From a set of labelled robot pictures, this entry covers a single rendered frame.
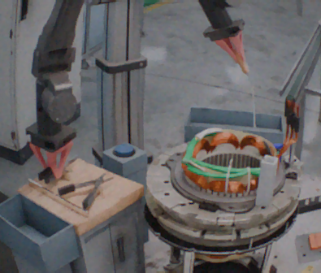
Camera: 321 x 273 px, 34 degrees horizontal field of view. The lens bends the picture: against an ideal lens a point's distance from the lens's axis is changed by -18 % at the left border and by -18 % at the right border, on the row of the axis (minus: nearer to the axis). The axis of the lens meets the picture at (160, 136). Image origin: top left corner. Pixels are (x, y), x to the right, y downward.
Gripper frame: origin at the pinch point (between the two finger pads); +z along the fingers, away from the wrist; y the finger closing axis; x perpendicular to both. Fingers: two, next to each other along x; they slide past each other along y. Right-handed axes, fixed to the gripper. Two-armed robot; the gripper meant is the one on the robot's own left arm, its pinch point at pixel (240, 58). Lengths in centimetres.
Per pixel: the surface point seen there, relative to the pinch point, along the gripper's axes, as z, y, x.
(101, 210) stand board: 6, -21, -45
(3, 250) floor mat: 65, -157, 32
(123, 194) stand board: 7.3, -19.0, -38.6
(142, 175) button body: 14.4, -26.2, -17.4
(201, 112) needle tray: 11.8, -16.9, 3.5
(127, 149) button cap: 7.3, -26.4, -17.8
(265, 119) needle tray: 18.8, -1.8, 6.1
